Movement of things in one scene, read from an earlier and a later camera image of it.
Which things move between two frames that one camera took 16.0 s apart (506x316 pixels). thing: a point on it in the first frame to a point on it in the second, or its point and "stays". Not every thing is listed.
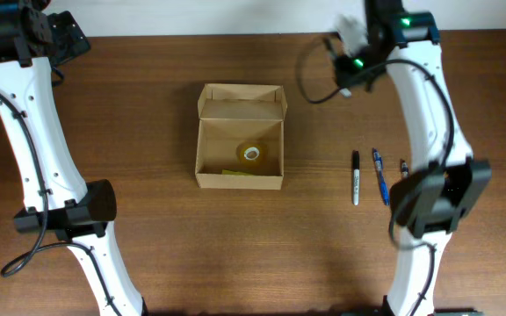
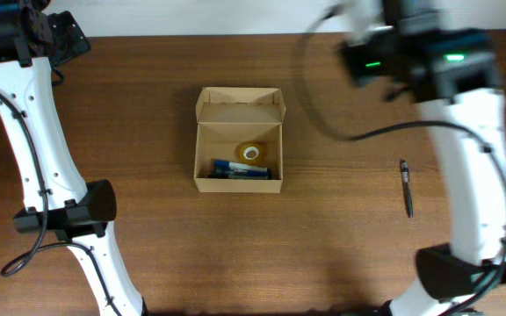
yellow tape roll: [251, 153] stays
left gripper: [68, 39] stays
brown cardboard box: [230, 115] stays
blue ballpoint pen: [381, 175] to [250, 173]
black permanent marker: [356, 177] to [241, 175]
